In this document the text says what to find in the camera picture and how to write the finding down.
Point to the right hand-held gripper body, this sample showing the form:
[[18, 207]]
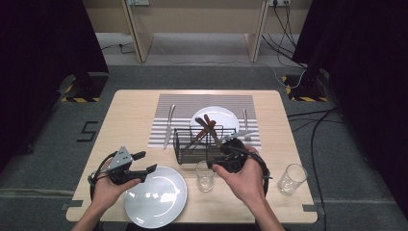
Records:
[[235, 157]]

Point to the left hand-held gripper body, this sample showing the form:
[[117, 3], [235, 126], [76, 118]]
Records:
[[122, 168]]

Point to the clear drinking glass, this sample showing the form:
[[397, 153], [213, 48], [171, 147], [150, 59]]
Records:
[[293, 179], [205, 183]]

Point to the silver fork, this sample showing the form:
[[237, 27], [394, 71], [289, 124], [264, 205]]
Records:
[[245, 122]]

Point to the silver table knife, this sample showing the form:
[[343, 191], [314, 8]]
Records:
[[169, 128]]

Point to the white round plate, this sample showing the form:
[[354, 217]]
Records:
[[221, 115], [156, 202]]

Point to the person's left hand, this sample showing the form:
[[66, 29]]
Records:
[[109, 194]]

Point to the person's right hand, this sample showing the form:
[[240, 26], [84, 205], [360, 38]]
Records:
[[248, 183]]

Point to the grey tape patch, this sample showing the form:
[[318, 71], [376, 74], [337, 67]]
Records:
[[309, 208], [74, 204]]

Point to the striped placemat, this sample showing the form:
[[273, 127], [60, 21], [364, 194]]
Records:
[[192, 102]]

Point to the black stand base striped tape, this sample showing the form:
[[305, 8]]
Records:
[[298, 93], [96, 86]]

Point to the black curtain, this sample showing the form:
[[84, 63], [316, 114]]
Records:
[[38, 64], [369, 80]]

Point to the white power strip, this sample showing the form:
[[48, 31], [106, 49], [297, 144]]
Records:
[[279, 2]]

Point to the white wall outlet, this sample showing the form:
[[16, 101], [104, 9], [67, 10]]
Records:
[[138, 2]]

